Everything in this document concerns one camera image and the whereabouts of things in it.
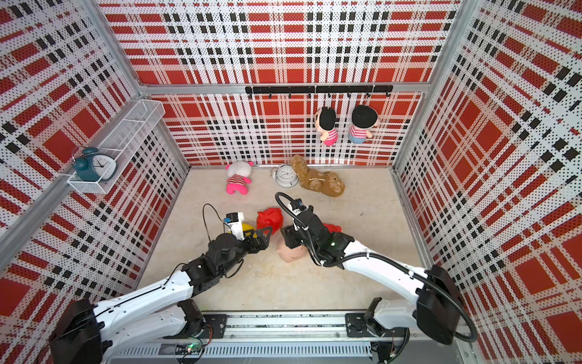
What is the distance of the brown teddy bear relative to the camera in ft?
3.38

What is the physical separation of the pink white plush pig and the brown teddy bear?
26cm

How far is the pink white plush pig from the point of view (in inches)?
42.8
